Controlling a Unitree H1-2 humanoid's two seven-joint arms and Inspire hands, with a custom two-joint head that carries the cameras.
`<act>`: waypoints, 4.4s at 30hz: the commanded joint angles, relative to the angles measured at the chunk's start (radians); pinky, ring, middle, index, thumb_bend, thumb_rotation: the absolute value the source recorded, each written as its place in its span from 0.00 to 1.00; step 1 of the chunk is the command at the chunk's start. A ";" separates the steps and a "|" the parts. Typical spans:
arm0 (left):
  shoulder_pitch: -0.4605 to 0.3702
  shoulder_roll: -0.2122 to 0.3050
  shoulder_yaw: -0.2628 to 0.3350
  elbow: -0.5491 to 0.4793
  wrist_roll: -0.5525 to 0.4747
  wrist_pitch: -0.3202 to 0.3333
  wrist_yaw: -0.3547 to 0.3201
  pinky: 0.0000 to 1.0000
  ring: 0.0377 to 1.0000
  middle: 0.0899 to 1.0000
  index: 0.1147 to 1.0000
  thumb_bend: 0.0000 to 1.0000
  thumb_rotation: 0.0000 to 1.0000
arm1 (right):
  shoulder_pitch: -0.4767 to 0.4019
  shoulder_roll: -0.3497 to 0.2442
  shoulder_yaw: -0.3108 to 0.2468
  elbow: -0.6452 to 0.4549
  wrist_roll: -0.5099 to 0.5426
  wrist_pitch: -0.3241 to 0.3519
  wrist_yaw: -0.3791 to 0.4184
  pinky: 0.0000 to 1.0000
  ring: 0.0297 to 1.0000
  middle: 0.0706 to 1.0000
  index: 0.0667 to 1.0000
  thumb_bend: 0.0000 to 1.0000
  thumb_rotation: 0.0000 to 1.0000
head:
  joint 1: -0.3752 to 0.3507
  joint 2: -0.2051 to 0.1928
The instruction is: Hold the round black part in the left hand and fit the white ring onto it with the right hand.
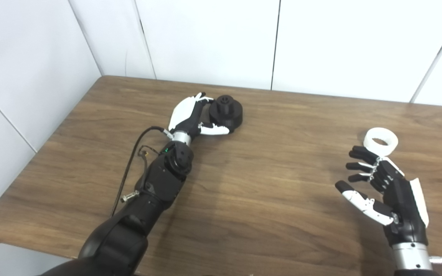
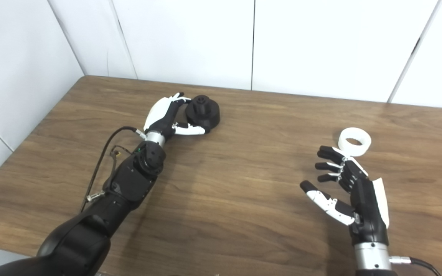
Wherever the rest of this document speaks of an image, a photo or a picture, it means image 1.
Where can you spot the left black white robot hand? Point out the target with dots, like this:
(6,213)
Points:
(190,119)

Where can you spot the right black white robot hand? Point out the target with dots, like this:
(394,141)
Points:
(403,207)

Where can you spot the round black plastic part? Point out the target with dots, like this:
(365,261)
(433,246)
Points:
(230,115)

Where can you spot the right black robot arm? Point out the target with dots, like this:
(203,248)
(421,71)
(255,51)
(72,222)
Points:
(413,260)

